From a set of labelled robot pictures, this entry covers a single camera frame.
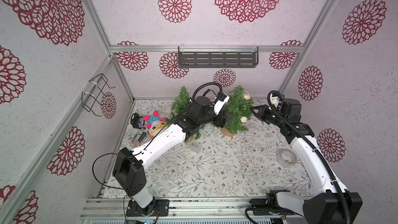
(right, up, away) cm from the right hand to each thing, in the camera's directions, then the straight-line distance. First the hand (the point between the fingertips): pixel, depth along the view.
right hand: (250, 106), depth 74 cm
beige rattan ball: (+1, +5, +7) cm, 9 cm away
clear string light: (-1, +2, +6) cm, 7 cm away
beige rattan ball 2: (-2, -6, +4) cm, 8 cm away
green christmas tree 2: (-3, +1, +6) cm, 7 cm away
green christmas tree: (-33, +2, -2) cm, 33 cm away
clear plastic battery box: (-27, -23, +14) cm, 38 cm away
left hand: (-10, -4, -1) cm, 11 cm away
